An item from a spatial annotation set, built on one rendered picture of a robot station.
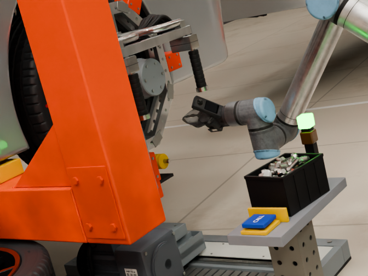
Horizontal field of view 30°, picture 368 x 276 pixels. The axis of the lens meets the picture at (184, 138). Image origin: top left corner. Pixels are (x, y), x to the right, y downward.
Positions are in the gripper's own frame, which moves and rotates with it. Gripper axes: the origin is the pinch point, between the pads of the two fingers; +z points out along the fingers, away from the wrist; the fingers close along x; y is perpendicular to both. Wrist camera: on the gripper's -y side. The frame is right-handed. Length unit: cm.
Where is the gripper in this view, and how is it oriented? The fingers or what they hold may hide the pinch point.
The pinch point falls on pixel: (184, 117)
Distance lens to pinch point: 259.7
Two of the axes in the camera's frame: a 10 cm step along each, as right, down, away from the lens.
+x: 2.3, -8.9, 4.0
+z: -7.7, 0.9, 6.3
